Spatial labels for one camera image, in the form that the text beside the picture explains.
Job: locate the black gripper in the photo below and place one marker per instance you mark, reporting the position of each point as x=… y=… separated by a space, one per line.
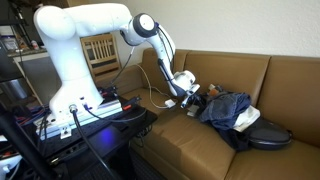
x=199 y=100

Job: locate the blue denim jeans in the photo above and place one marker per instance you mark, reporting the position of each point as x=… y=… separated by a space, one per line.
x=226 y=108

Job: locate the white cloth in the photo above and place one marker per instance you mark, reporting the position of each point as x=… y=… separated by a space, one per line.
x=248 y=118

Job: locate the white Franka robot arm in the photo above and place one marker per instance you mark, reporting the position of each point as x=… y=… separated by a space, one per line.
x=76 y=40

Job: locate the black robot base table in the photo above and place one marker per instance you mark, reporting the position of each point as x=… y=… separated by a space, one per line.
x=110 y=136

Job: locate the white power adapter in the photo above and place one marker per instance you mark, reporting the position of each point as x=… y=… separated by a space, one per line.
x=170 y=103

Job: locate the brown leather sofa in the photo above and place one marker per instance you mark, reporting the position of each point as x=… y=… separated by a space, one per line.
x=186 y=150

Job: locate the black round cushion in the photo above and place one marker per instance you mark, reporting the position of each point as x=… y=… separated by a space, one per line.
x=270 y=135

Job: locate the wooden slatted chair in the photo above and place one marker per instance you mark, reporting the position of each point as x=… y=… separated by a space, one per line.
x=100 y=53

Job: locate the kitchen counter top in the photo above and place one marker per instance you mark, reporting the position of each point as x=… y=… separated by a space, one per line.
x=26 y=53

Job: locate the black tripod pole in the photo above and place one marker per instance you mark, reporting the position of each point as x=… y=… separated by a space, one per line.
x=23 y=143

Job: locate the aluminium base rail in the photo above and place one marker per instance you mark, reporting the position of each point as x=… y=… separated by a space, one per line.
x=100 y=111

